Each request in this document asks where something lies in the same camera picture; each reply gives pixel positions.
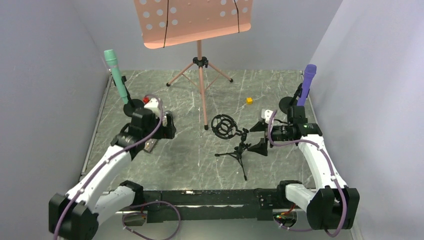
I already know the silver glitter microphone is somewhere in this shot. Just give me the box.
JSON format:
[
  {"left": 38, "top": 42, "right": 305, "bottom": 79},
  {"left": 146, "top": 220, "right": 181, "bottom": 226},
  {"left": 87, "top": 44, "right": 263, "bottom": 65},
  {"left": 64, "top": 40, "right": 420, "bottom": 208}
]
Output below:
[{"left": 143, "top": 138, "right": 158, "bottom": 153}]

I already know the black shock mount tripod stand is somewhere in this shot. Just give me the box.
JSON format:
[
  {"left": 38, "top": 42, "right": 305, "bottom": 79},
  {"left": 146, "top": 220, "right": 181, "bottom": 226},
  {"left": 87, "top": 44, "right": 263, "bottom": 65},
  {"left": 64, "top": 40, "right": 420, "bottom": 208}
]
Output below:
[{"left": 210, "top": 113, "right": 253, "bottom": 182}]

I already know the black round base mic stand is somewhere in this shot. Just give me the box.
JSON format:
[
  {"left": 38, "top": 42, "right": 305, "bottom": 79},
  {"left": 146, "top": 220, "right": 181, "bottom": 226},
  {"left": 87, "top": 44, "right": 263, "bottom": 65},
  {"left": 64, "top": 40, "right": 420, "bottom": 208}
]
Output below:
[{"left": 121, "top": 75, "right": 145, "bottom": 117}]

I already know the purple toy microphone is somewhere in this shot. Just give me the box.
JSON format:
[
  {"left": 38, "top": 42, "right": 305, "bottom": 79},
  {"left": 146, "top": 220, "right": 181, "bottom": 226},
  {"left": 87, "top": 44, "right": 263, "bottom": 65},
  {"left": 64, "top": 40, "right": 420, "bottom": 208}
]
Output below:
[{"left": 296, "top": 64, "right": 317, "bottom": 106}]

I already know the teal toy microphone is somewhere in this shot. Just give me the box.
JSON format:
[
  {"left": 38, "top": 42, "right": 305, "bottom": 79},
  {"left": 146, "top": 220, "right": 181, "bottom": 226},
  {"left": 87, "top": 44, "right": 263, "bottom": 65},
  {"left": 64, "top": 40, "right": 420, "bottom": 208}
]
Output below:
[{"left": 103, "top": 49, "right": 129, "bottom": 104}]

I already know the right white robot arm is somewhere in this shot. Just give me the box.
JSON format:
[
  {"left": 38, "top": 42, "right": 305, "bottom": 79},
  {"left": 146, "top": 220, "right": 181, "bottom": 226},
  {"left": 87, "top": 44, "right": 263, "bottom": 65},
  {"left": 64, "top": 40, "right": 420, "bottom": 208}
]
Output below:
[{"left": 248, "top": 105, "right": 360, "bottom": 238}]

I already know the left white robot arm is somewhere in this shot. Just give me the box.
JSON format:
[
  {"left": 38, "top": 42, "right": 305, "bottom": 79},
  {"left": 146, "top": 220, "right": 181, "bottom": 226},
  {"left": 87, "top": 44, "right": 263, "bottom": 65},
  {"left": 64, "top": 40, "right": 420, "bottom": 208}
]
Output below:
[{"left": 48, "top": 107, "right": 176, "bottom": 240}]

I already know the pink music stand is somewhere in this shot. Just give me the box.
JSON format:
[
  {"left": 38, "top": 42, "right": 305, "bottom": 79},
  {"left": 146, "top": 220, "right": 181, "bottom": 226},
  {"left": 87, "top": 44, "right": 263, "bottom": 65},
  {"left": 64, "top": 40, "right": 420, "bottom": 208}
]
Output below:
[{"left": 134, "top": 0, "right": 253, "bottom": 130}]

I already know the yellow cube near tripod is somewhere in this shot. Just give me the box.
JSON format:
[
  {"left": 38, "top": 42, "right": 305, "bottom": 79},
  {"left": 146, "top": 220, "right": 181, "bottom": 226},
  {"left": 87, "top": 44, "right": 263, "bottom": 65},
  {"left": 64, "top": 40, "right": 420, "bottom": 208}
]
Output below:
[{"left": 246, "top": 97, "right": 253, "bottom": 105}]

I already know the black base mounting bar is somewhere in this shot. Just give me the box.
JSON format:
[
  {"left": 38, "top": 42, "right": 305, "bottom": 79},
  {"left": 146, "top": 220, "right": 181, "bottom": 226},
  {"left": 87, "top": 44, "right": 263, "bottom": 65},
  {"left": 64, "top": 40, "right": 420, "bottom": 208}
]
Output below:
[{"left": 109, "top": 188, "right": 299, "bottom": 224}]

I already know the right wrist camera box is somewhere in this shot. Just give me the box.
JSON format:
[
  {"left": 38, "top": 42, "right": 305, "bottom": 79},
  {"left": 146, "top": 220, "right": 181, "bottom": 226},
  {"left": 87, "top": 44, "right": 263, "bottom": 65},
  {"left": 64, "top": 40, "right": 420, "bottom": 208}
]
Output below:
[{"left": 258, "top": 108, "right": 274, "bottom": 124}]

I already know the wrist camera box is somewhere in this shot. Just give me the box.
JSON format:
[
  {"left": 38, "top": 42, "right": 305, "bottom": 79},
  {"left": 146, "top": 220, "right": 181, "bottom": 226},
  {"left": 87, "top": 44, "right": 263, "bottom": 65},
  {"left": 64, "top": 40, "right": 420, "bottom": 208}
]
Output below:
[
  {"left": 144, "top": 97, "right": 163, "bottom": 118},
  {"left": 258, "top": 108, "right": 274, "bottom": 124}
]

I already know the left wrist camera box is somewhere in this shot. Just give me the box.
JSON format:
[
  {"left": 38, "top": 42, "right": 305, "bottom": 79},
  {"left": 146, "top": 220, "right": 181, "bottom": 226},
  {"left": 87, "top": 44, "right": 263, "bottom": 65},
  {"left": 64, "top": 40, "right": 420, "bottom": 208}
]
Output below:
[{"left": 144, "top": 97, "right": 163, "bottom": 118}]

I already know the aluminium frame rail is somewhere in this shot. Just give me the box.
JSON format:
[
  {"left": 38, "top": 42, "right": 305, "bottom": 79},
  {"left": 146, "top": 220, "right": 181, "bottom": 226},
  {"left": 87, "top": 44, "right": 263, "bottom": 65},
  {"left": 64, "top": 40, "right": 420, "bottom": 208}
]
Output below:
[{"left": 52, "top": 68, "right": 118, "bottom": 240}]

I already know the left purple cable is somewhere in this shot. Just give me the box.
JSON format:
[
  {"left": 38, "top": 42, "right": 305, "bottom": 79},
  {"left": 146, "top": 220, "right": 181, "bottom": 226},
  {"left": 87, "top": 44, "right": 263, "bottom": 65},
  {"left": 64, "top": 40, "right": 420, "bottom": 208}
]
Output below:
[{"left": 52, "top": 94, "right": 182, "bottom": 240}]

